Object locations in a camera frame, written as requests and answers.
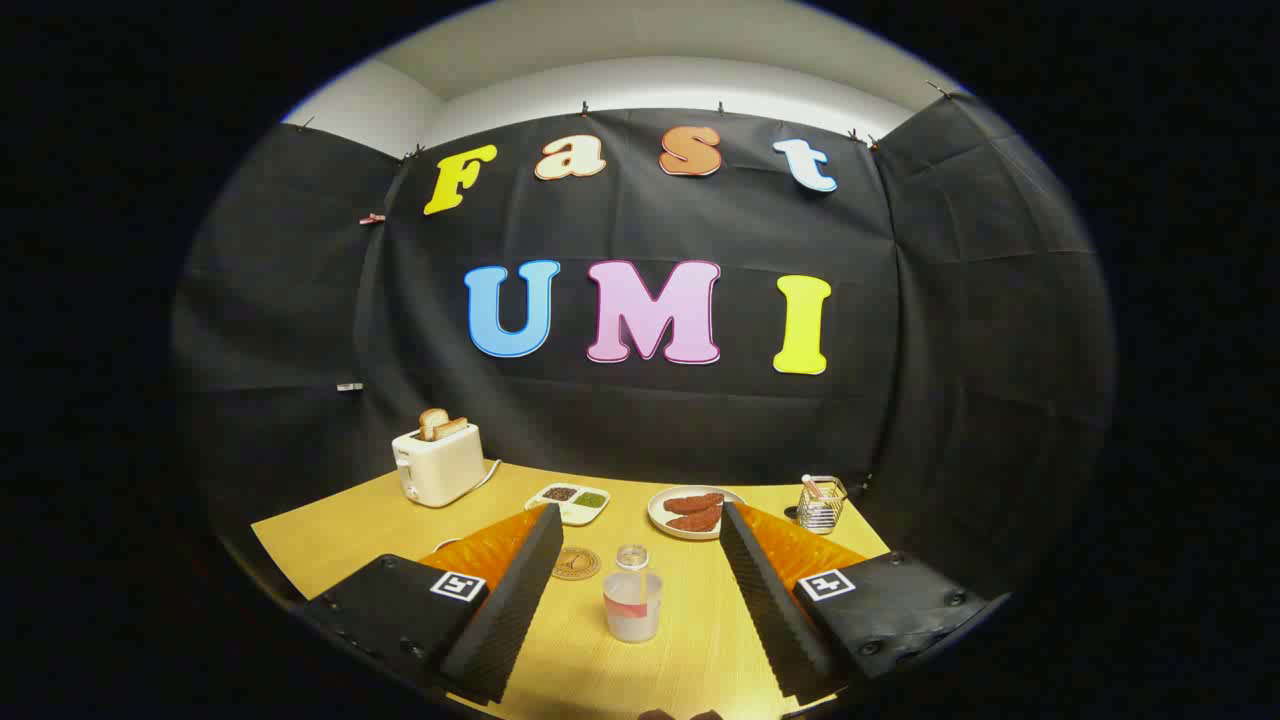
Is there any metal wire holder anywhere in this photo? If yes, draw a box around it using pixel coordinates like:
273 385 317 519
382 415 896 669
797 475 849 535

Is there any clear plastic juice bottle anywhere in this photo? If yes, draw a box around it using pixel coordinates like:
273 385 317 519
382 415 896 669
603 544 664 643

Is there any white round plate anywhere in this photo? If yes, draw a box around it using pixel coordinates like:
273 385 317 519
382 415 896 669
647 485 746 542

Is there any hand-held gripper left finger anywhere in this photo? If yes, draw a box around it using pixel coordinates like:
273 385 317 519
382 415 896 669
300 503 566 706

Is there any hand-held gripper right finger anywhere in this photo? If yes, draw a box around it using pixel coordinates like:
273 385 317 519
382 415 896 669
718 500 1011 706

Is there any black backdrop cloth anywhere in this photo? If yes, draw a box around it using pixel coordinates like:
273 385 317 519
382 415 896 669
170 95 1116 601

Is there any white toaster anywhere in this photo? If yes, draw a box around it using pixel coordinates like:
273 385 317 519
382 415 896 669
391 422 487 509

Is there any white divided condiment dish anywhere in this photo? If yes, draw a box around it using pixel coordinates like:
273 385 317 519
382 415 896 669
524 483 612 527

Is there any wooden table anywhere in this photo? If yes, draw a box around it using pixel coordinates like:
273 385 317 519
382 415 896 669
250 460 891 720

